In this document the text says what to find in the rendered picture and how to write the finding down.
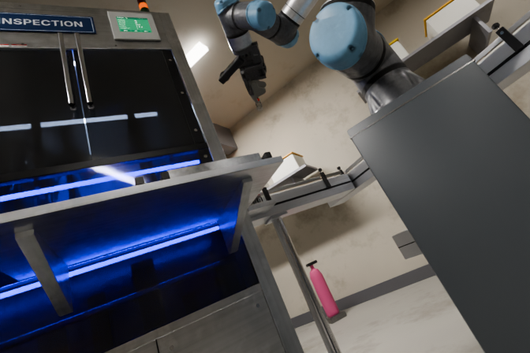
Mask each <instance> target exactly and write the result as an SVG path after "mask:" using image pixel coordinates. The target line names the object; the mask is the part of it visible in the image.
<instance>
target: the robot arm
mask: <svg viewBox="0 0 530 353"><path fill-rule="evenodd" d="M317 2H318V0H288V1H287V2H286V4H285V5H284V6H283V8H282V10H281V11H280V13H279V14H276V12H275V8H274V7H273V5H272V4H271V3H270V2H269V1H266V0H254V1H250V2H240V0H215V9H216V12H217V14H218V15H217V16H218V18H219V20H220V22H221V25H222V28H223V30H224V32H225V35H226V38H227V41H228V43H229V45H230V49H231V50H232V51H233V54H234V55H237V56H236V57H235V58H234V60H233V61H232V62H231V63H230V64H229V65H228V67H227V68H226V69H225V70H224V71H222V72H221V73H220V76H219V79H218V81H219V82H220V83H222V84H224V83H225V82H226V81H228V80H229V79H230V77H231V76H232V75H233V74H234V73H235V72H236V71H237V70H238V69H240V72H241V77H242V80H243V81H244V84H245V86H246V89H247V91H248V93H249V95H250V96H251V98H252V100H253V101H255V102H256V103H259V102H258V98H259V97H260V96H261V95H264V94H265V93H266V89H265V88H264V87H266V86H267V84H266V83H265V82H263V81H259V80H262V79H265V78H267V77H266V72H267V67H266V65H265V62H264V58H263V56H262V55H261V54H260V52H259V48H258V43H257V41H256V42H254V43H253V42H252V38H251V36H250V33H249V30H251V31H254V32H255V33H257V34H259V35H261V36H262V37H264V38H266V39H269V40H270V41H271V42H273V43H275V44H276V45H278V46H281V47H284V48H291V47H293V46H294V45H295V44H296V43H297V41H298V37H299V31H298V28H299V27H300V25H301V24H302V22H303V21H304V19H305V18H306V16H307V15H308V14H309V13H310V11H311V10H312V8H313V7H314V5H315V4H316V3H317ZM316 18H317V19H316V20H315V21H313V23H312V26H311V30H310V35H309V42H310V47H311V49H312V53H313V54H314V55H315V57H316V58H317V59H318V60H319V61H320V62H321V63H322V64H324V65H325V66H326V67H327V68H329V69H333V70H334V71H336V72H339V73H340V74H342V75H343V76H345V77H347V78H349V79H350V80H351V81H352V82H354V84H355V85H356V87H357V88H358V90H359V91H360V93H361V94H362V95H363V96H364V98H365V100H366V101H367V103H368V108H369V111H370V114H371V115H372V114H373V113H375V112H376V111H378V110H380V109H381V108H383V107H384V106H386V105H387V104H389V103H390V102H392V101H394V100H395V99H396V98H398V97H400V96H401V95H403V94H404V93H405V92H407V91H409V90H411V89H412V88H414V87H415V86H416V85H418V84H420V83H422V82H423V81H425V79H424V78H423V77H421V76H419V75H417V74H415V73H414V72H412V71H410V69H409V68H408V67H407V66H406V64H405V63H404V62H403V61H402V60H401V59H400V58H399V56H398V55H397V54H396V52H395V51H394V50H393V49H392V47H391V46H390V45H389V44H388V42H387V41H386V40H385V38H384V36H383V35H382V34H381V33H380V32H378V31H377V30H375V2H374V0H327V1H326V2H325V3H324V4H323V5H322V6H321V8H320V12H319V13H318V14H317V16H316Z"/></svg>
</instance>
